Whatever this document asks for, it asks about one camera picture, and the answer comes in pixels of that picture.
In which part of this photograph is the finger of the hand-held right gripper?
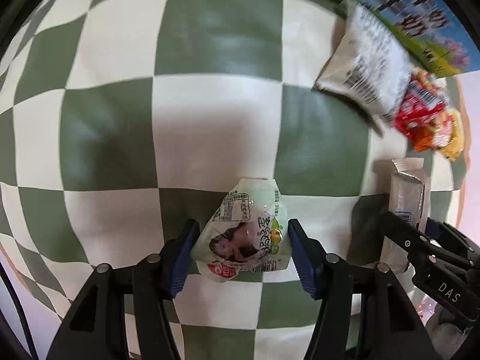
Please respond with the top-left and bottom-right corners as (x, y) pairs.
(379, 212), (433, 268)
(425, 217), (480, 268)

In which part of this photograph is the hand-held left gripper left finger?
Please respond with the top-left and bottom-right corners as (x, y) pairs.
(47, 218), (200, 360)

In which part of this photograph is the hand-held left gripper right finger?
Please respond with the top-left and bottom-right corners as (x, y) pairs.
(288, 218), (443, 360)

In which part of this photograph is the clear white snack packet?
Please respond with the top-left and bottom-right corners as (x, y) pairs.
(379, 157), (432, 277)

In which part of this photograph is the small white snack packet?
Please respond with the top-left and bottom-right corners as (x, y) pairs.
(190, 178), (293, 282)

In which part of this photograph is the printed cardboard box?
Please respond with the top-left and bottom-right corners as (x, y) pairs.
(311, 0), (472, 78)

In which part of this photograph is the orange panda print snack packet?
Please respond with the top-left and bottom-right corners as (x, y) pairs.
(410, 68), (457, 154)

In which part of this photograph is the yellow chips packet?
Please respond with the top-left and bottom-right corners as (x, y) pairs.
(437, 107), (466, 163)

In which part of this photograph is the small red snack packet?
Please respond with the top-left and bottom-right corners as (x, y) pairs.
(393, 82), (445, 138)

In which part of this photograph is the green white checkered blanket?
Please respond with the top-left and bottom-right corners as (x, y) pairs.
(0, 0), (474, 360)

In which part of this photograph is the silver snack packet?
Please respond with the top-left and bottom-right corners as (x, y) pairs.
(313, 2), (413, 119)

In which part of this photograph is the black cable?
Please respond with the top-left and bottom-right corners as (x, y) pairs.
(0, 262), (39, 360)

